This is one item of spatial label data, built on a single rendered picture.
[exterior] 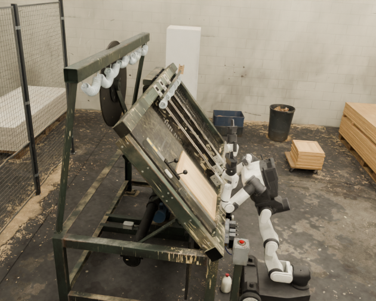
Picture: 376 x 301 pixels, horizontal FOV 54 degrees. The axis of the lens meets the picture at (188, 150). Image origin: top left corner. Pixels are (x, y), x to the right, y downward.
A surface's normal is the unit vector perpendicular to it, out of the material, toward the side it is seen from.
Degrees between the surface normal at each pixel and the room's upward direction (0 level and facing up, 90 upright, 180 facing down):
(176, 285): 0
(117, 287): 0
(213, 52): 90
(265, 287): 0
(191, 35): 90
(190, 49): 90
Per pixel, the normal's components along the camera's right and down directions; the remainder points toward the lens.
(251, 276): 0.05, -0.91
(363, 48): -0.05, 0.40
